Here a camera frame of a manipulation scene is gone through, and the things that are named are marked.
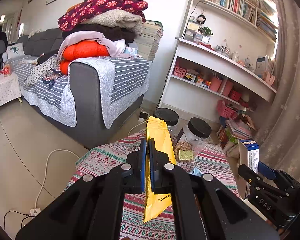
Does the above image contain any blue snack box with label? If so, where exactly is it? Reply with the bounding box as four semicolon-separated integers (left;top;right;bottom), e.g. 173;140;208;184
238;140;259;200

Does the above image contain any grey floral curtain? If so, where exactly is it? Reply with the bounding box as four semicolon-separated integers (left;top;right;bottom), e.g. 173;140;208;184
255;0;300;181

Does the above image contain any light blue milk carton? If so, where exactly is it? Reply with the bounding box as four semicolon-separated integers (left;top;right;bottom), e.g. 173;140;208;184
189;167;203;177

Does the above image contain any patterned tablecloth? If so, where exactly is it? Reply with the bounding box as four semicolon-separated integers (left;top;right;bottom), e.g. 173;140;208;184
65;128;241;240

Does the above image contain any jar with peanuts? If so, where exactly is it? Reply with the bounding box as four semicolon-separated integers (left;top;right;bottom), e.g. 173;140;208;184
173;117;212;162

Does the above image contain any pink basket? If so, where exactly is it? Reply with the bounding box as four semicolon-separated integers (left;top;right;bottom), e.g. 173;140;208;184
217;100;237;119

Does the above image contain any jar with brown nuts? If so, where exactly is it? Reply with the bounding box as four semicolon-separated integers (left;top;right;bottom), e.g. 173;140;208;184
153;108;179;140

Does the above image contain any white bookshelf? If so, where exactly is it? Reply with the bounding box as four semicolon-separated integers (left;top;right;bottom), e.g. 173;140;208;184
159;0;277;124

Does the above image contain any grey sofa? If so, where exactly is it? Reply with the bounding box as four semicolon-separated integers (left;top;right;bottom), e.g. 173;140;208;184
12;29;150;149

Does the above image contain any striped quilted sofa cover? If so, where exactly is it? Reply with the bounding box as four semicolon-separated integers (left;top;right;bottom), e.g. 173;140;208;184
10;55;151;130

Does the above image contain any small table with dotted cloth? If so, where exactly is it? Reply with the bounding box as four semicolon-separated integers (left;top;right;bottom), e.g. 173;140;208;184
0;72;21;107

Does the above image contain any orange cushion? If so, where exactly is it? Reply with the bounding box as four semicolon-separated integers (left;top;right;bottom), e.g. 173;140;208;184
59;41;109;75

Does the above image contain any stack of books on sofa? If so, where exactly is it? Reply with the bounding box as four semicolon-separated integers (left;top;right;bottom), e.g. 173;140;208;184
134;21;164;61

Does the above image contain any red floral blanket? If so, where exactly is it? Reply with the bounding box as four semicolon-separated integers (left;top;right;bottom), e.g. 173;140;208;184
57;0;148;31

